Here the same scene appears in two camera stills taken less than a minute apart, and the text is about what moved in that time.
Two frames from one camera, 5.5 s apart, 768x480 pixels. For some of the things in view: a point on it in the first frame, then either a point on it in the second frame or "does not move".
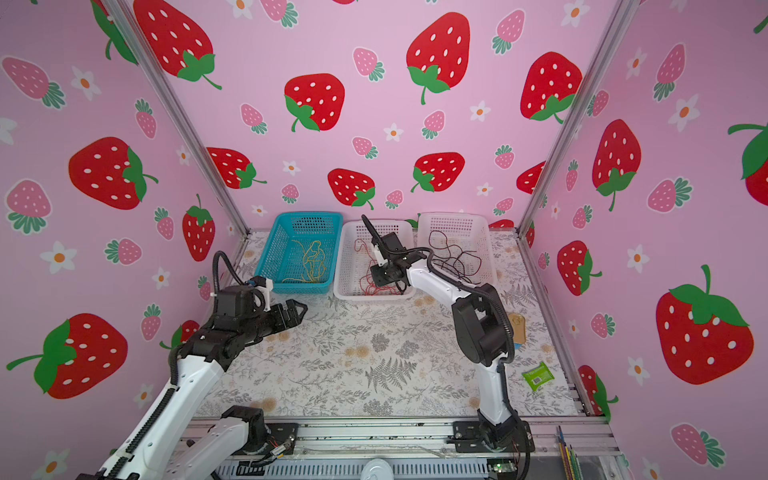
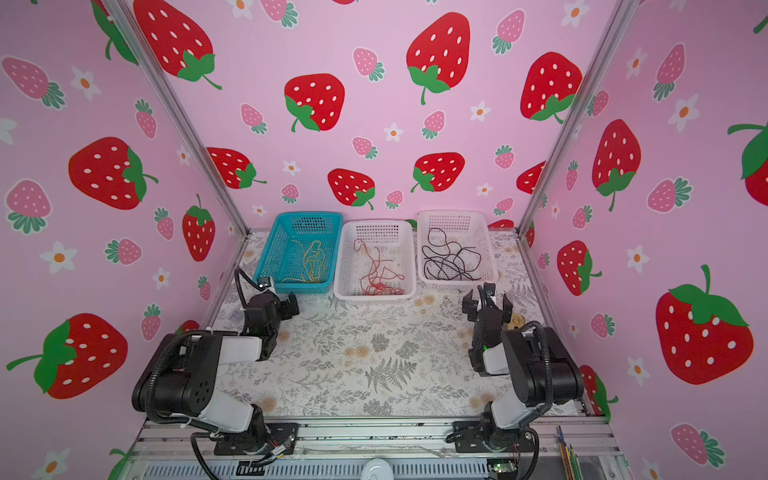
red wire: (369, 287) does not move
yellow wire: (313, 263) does not move
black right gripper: (377, 275) to (474, 307)
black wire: (464, 264) does not move
